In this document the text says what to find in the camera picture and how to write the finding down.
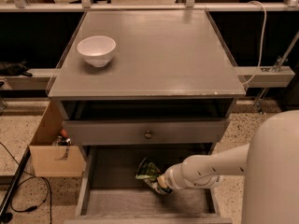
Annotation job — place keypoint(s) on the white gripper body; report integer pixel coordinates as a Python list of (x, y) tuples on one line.
[(171, 176)]

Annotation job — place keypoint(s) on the green jalapeno chip bag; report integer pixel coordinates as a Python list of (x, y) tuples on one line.
[(148, 172)]

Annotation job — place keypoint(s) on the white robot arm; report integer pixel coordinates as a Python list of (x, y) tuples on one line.
[(269, 163)]

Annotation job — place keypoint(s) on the round metal drawer knob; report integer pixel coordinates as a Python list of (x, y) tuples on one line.
[(148, 134)]

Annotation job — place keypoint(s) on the closed grey top drawer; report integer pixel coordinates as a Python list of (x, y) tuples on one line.
[(131, 132)]

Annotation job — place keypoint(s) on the open grey middle drawer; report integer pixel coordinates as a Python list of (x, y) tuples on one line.
[(110, 193)]

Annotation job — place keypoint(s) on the grey wooden drawer cabinet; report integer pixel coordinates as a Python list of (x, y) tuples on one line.
[(167, 65)]

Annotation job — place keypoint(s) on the items inside cardboard box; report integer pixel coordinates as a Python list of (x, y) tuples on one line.
[(62, 139)]

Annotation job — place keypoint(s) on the cardboard box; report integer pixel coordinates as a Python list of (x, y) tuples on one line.
[(49, 159)]

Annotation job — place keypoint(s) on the white bowl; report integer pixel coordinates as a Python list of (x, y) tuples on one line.
[(97, 50)]

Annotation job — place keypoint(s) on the black object on ledge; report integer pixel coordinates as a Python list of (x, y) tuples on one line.
[(9, 69)]

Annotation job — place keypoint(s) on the metal railing frame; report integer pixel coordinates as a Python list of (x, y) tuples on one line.
[(27, 6)]

